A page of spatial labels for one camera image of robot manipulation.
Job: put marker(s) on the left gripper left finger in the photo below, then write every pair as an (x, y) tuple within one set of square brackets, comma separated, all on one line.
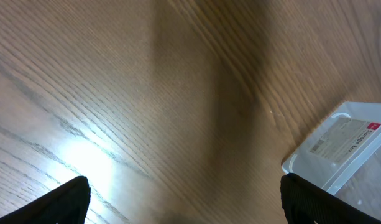
[(67, 204)]

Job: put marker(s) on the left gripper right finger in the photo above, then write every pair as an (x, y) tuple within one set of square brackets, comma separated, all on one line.
[(305, 203)]

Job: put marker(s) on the clear plastic storage container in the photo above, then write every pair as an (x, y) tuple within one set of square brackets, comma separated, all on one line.
[(343, 156)]

